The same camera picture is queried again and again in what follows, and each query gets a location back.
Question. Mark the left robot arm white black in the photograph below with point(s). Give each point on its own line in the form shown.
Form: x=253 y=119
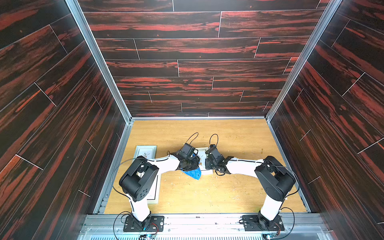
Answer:
x=138 y=179

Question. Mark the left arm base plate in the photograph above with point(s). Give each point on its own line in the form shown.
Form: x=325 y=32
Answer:
x=152 y=224

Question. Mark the blue microfiber cloth black trim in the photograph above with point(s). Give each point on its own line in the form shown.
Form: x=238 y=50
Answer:
x=195 y=174

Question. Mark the white picture frame near left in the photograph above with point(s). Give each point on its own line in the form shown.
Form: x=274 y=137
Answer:
x=153 y=195

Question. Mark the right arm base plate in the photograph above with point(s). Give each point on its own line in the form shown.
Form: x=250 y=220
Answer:
x=256 y=223

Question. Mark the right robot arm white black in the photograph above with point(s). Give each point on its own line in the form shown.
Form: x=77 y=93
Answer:
x=275 y=179

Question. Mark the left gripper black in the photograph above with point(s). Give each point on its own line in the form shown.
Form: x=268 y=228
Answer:
x=195 y=164

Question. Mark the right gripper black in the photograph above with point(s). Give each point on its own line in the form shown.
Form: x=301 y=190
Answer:
x=212 y=163

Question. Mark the white picture frame deer print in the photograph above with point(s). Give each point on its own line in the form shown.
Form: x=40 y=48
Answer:
x=202 y=163

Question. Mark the aluminium front rail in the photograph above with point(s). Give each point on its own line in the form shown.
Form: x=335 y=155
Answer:
x=297 y=226

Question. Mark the grey-green picture frame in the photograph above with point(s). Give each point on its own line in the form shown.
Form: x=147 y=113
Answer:
x=147 y=151

